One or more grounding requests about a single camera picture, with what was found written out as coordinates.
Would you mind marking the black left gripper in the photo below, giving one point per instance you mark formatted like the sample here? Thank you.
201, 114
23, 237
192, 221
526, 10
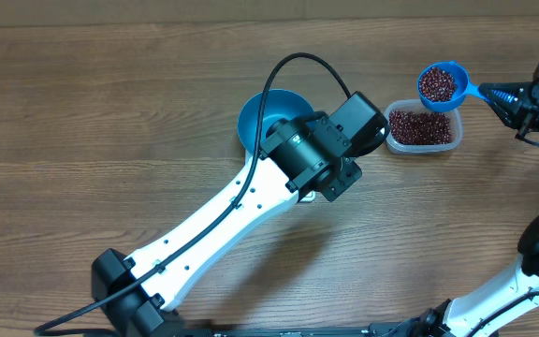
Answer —
351, 176

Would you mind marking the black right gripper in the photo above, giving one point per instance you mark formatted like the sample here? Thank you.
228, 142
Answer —
529, 110

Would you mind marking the blue plastic measuring scoop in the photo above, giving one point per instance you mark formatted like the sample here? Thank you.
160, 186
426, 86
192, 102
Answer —
444, 86

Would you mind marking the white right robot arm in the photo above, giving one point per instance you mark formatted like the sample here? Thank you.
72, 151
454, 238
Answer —
514, 291

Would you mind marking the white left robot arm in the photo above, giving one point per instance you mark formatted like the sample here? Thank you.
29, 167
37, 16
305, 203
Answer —
303, 152

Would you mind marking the white digital kitchen scale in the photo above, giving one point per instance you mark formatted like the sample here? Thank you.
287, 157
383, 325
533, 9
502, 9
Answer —
310, 197

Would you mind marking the teal blue bowl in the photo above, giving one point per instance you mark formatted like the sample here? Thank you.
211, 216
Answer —
280, 104

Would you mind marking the clear plastic food container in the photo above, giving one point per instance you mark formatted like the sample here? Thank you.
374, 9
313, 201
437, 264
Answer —
416, 106

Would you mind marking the red adzuki beans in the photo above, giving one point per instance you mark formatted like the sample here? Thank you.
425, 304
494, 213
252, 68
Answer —
420, 128

